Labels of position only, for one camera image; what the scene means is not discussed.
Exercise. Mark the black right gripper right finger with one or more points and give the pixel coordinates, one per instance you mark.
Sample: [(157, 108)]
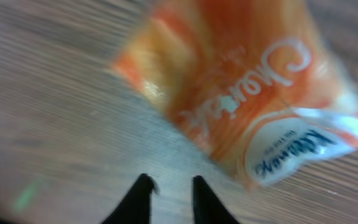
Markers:
[(207, 207)]

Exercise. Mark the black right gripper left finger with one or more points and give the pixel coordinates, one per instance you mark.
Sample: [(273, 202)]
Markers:
[(134, 208)]

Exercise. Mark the orange tissue packet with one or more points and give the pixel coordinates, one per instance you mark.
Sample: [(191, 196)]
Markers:
[(251, 82)]

